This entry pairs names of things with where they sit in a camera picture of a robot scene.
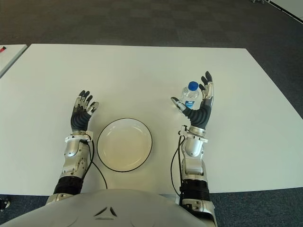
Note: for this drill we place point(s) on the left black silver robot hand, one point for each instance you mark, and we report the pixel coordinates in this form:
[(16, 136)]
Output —
[(79, 120)]

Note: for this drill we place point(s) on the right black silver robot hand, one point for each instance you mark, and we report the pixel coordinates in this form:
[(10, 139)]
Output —
[(200, 118)]

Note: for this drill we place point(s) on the clear water bottle blue cap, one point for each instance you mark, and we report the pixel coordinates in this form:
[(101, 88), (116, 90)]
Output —
[(190, 93)]

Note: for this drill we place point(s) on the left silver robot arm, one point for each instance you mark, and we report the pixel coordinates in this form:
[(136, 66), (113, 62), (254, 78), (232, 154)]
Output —
[(72, 151)]

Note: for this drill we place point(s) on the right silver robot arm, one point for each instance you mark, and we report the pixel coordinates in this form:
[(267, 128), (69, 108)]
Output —
[(193, 146)]

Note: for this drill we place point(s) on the white plate black rim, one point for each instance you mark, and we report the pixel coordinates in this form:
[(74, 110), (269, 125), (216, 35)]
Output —
[(124, 146)]

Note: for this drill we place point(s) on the grey robot torso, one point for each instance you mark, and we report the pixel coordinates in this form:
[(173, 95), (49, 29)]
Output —
[(106, 212)]

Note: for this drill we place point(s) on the red marker pen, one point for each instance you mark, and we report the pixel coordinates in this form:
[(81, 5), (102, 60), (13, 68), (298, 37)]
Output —
[(2, 49)]

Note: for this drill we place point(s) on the black caster wheel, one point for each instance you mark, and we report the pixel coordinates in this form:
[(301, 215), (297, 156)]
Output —
[(4, 203)]

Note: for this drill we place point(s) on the white panel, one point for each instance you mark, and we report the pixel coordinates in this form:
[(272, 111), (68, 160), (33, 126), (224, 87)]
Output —
[(291, 8)]

